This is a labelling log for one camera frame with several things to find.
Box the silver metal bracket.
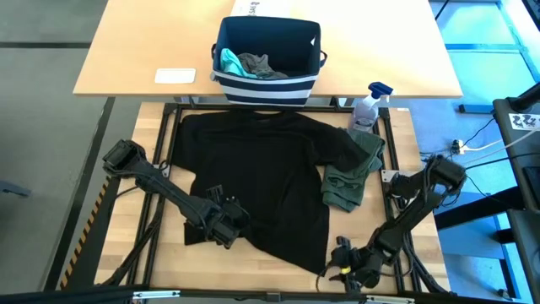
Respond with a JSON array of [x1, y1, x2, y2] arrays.
[[365, 295, 416, 304], [132, 290, 181, 301]]

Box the teal garment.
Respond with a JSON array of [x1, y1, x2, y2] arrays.
[[219, 47, 258, 80]]

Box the dark green shirt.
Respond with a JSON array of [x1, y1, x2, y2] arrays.
[[320, 128, 387, 214]]

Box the navy white striped fabric bin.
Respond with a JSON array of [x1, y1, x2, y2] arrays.
[[209, 15, 329, 107]]

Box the grey chair leg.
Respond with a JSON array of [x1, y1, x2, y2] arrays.
[[0, 178, 33, 198]]

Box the hazard striped black base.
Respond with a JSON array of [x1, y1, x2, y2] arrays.
[[44, 172, 113, 292]]

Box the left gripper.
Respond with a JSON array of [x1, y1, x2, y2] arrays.
[[197, 184, 251, 250]]

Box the black metal table frame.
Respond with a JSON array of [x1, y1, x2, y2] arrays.
[[99, 101, 451, 296]]

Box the white cable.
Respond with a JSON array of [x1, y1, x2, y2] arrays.
[[463, 128, 540, 154]]

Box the grey garment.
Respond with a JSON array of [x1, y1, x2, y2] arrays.
[[236, 52, 290, 80]]

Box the Dawn spray bottle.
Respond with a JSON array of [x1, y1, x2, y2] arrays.
[[348, 81, 397, 136]]

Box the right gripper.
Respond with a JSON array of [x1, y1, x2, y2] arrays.
[[327, 236, 386, 293]]

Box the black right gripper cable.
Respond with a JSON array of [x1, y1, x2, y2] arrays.
[[315, 262, 339, 293]]

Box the black garment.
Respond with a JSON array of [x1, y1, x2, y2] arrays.
[[170, 110, 373, 275]]

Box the white rectangular label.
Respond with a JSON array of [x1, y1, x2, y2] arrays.
[[154, 68, 197, 84]]

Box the black equipment cart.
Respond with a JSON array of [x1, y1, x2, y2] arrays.
[[492, 82, 540, 304]]

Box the light wooden table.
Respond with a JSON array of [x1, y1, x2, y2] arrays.
[[73, 0, 464, 100]]

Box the white paper with black marks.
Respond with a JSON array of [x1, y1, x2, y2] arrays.
[[508, 112, 540, 132]]

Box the black floor cables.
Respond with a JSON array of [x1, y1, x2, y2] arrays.
[[419, 116, 540, 209]]

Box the black front crossbar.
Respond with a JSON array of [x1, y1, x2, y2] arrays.
[[0, 285, 540, 304]]

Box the white printed cardboard box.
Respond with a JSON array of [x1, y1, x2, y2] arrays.
[[229, 0, 292, 19]]

